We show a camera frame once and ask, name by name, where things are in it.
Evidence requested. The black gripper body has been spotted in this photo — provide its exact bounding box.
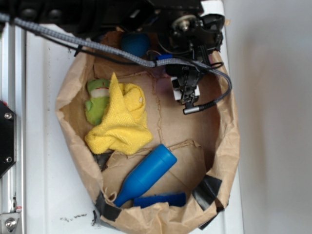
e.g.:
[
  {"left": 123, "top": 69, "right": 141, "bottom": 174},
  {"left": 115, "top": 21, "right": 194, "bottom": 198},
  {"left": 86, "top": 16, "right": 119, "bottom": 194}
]
[{"left": 158, "top": 14, "right": 224, "bottom": 115}]

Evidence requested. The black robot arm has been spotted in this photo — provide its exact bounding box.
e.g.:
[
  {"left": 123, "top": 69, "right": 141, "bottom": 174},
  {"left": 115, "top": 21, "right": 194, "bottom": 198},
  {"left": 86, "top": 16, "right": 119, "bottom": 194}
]
[{"left": 0, "top": 0, "right": 225, "bottom": 114}]

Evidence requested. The blue textured ball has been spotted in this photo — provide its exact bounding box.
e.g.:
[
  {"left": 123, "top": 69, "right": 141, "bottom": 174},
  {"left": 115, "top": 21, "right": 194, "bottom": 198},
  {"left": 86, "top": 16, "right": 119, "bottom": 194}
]
[{"left": 121, "top": 34, "right": 151, "bottom": 57}]

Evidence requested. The yellow microfiber cloth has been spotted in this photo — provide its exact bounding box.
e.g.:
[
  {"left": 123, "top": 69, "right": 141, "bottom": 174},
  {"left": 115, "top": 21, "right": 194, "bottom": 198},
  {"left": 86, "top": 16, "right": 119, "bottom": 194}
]
[{"left": 85, "top": 74, "right": 153, "bottom": 155}]

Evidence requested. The green plush frog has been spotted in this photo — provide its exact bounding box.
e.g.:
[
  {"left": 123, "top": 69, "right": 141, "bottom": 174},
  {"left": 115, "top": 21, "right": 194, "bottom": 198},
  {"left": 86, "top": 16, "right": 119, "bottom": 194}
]
[{"left": 85, "top": 79, "right": 110, "bottom": 126}]

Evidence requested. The blue plastic bottle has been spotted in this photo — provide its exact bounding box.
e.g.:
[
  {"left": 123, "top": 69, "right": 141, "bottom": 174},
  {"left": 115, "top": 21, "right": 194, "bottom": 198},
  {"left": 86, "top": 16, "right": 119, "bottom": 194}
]
[{"left": 114, "top": 144, "right": 177, "bottom": 207}]

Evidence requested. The blue sponge piece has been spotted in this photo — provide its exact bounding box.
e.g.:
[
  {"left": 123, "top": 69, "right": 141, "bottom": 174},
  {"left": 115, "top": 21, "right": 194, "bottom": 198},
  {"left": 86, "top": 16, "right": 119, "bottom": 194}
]
[{"left": 133, "top": 192, "right": 187, "bottom": 208}]

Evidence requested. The black mounting plate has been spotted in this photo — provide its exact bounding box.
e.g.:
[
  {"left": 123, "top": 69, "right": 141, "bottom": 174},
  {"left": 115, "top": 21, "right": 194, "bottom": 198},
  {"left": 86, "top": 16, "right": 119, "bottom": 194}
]
[{"left": 0, "top": 100, "right": 16, "bottom": 178}]

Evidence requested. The white plastic tray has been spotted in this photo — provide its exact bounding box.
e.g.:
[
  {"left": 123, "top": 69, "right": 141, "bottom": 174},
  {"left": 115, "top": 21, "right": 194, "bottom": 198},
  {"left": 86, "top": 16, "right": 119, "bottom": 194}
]
[{"left": 25, "top": 0, "right": 245, "bottom": 234}]

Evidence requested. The gray braided cable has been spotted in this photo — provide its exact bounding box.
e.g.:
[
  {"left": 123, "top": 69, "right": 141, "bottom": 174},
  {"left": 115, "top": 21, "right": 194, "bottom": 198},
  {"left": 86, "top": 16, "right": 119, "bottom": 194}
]
[{"left": 0, "top": 12, "right": 233, "bottom": 111}]

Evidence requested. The aluminum frame rail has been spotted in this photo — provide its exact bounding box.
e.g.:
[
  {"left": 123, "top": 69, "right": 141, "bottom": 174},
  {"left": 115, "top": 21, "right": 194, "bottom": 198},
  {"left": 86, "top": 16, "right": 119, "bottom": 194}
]
[{"left": 0, "top": 24, "right": 26, "bottom": 234}]

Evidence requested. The metal corner bracket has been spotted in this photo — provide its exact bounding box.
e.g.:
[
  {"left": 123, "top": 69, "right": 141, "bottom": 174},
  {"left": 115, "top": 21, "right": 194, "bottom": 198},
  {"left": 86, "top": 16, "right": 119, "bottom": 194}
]
[{"left": 0, "top": 213, "right": 21, "bottom": 234}]

